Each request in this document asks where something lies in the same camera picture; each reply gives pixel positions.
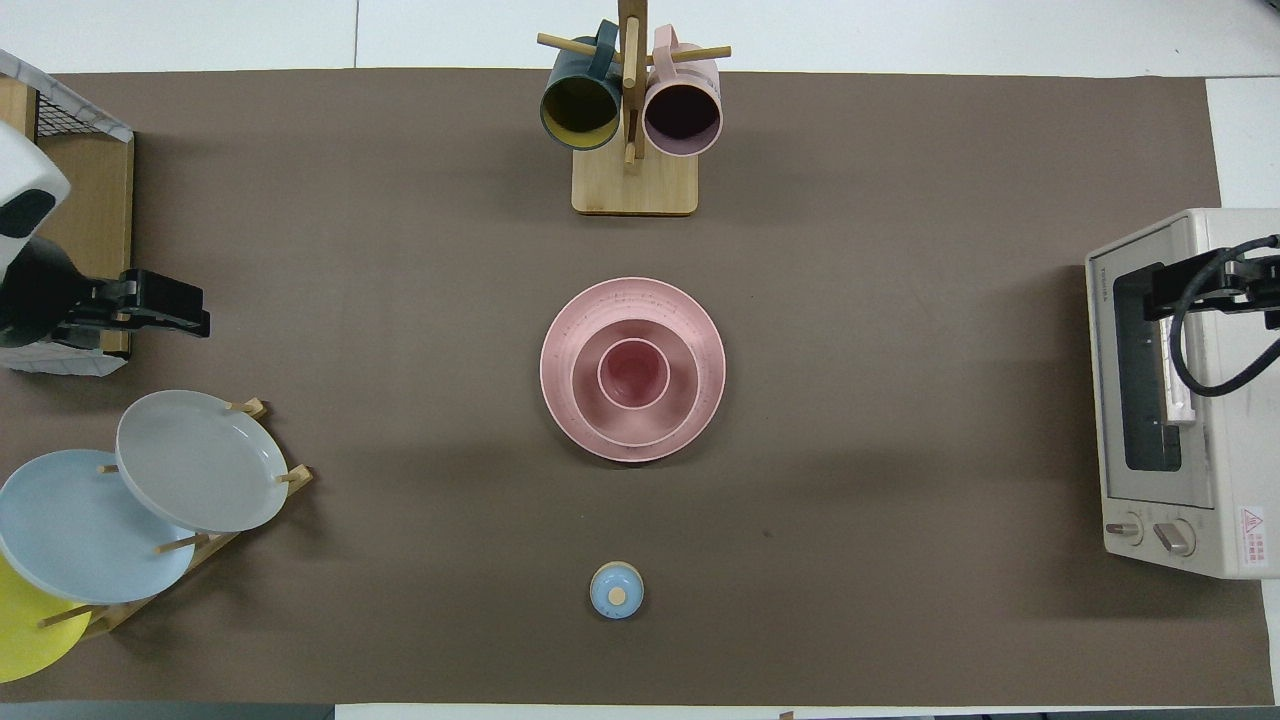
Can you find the white toaster oven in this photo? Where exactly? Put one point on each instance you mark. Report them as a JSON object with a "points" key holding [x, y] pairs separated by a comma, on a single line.
{"points": [[1200, 450]]}

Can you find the blue lid with wooden knob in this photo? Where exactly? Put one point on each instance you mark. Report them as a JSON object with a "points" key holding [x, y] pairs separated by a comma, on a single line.
{"points": [[605, 595]]}

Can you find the wooden mug tree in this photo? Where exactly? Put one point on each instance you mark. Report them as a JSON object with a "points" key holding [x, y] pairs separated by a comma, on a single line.
{"points": [[635, 185]]}

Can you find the light blue plate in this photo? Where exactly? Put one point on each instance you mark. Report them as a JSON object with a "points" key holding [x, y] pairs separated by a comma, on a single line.
{"points": [[70, 520]]}

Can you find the brown table mat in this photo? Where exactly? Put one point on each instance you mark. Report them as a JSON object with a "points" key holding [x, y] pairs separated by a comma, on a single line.
{"points": [[900, 450]]}

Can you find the wooden plate rack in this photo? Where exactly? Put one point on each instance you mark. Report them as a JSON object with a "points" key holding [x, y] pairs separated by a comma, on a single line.
{"points": [[205, 545]]}

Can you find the yellow plate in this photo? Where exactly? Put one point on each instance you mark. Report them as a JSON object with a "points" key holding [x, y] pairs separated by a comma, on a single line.
{"points": [[25, 635]]}

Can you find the wooden shelf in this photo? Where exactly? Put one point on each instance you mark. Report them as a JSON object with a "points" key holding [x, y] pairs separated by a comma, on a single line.
{"points": [[100, 200]]}

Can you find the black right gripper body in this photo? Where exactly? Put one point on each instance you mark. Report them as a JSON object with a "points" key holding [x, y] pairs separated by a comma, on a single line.
{"points": [[1255, 285]]}

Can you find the pink cup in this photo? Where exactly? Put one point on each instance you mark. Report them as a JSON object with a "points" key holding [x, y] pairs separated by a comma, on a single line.
{"points": [[633, 375]]}

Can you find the pink plate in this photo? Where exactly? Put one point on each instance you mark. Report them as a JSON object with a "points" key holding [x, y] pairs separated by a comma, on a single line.
{"points": [[560, 340]]}

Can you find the dark teal mug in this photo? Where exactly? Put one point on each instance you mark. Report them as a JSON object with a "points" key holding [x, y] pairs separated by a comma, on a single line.
{"points": [[580, 110]]}

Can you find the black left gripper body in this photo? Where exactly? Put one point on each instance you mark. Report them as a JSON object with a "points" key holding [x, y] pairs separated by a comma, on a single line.
{"points": [[40, 290]]}

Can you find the pink bowl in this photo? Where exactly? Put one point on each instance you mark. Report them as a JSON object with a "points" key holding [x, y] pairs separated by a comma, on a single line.
{"points": [[600, 400]]}

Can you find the pink mug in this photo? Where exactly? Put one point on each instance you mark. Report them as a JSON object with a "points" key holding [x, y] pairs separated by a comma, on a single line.
{"points": [[683, 115]]}

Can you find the grey plate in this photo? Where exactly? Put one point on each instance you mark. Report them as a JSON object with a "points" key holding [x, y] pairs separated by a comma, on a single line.
{"points": [[200, 460]]}

